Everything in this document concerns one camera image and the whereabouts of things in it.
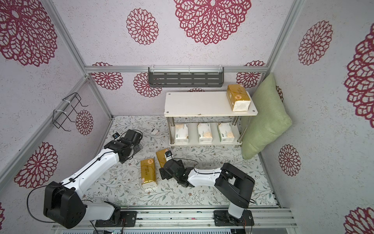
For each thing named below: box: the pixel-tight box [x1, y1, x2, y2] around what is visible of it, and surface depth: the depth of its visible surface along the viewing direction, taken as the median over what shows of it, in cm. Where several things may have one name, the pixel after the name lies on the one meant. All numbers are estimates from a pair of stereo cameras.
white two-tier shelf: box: [164, 91, 259, 146], surface depth 94 cm
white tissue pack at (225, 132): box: [217, 122, 235, 143], surface depth 97 cm
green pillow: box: [241, 72, 293, 160], surface depth 80 cm
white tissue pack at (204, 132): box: [196, 122, 213, 143], surface depth 97 cm
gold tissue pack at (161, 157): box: [155, 148, 169, 168], surface depth 93 cm
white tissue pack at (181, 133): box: [175, 123, 189, 144], surface depth 97 cm
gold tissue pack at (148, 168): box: [140, 157, 157, 184], surface depth 86 cm
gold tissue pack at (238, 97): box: [225, 84, 251, 112], surface depth 75 cm
